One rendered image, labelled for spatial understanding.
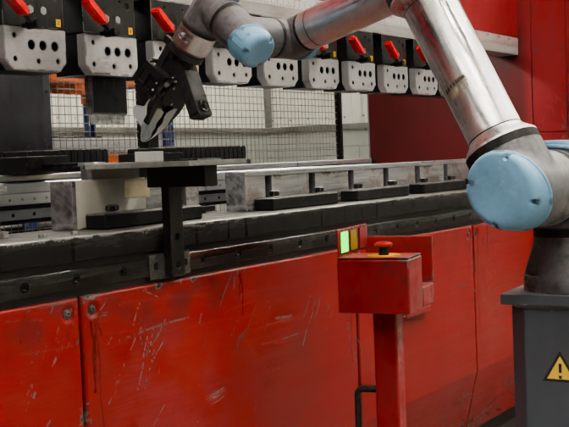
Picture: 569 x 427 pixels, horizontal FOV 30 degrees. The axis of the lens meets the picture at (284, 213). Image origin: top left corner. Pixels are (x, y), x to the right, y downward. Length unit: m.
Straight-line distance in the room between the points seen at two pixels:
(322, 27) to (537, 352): 0.71
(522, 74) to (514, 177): 2.51
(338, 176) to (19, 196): 0.93
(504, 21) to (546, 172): 2.40
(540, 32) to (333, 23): 2.13
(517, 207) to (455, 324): 1.72
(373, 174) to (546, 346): 1.45
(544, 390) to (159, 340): 0.78
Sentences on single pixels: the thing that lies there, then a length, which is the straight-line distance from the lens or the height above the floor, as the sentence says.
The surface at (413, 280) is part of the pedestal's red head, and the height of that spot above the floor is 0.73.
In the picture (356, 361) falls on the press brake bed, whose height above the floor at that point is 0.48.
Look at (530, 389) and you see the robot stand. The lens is 1.70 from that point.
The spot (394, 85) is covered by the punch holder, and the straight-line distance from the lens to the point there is 3.13.
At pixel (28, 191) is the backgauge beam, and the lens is 2.36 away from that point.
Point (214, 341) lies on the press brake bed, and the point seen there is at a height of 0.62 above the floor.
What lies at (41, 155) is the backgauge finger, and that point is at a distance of 2.33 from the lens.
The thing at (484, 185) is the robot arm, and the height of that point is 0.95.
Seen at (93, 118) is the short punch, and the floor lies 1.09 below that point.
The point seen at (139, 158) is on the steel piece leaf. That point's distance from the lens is 2.12.
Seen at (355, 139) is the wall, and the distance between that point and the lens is 10.15.
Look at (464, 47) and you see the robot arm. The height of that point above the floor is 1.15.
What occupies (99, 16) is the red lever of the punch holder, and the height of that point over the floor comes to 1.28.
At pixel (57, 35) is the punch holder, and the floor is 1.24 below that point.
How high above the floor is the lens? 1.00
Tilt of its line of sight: 3 degrees down
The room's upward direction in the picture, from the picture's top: 2 degrees counter-clockwise
